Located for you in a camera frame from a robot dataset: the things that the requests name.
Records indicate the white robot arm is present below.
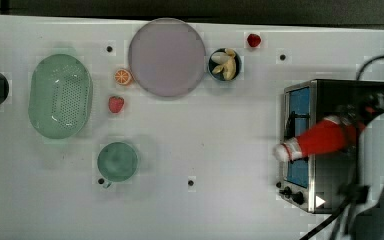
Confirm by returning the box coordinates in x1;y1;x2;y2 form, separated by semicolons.
350;113;384;240

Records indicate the blue bowl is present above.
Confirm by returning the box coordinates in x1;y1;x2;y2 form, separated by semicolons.
208;48;241;82

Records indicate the silver toaster oven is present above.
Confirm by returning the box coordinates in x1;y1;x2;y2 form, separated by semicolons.
277;79;384;214

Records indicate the red ketchup bottle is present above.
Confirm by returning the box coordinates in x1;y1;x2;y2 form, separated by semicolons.
273;115;365;162

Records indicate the green mug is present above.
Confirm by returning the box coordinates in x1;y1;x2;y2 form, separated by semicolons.
97;142;139;189

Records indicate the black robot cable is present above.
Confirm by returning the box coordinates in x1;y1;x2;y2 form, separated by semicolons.
298;54;384;240

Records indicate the green perforated colander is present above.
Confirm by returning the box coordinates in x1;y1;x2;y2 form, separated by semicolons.
28;54;93;139

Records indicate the lilac round plate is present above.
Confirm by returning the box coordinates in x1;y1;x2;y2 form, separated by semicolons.
128;18;206;97

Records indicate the orange slice toy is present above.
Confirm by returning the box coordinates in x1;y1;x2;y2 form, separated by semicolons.
114;68;133;86

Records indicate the red strawberry toy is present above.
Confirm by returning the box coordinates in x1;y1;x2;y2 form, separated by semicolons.
108;96;125;114
247;34;262;48

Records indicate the peeled banana toy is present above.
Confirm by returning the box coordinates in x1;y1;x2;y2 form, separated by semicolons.
210;48;236;81

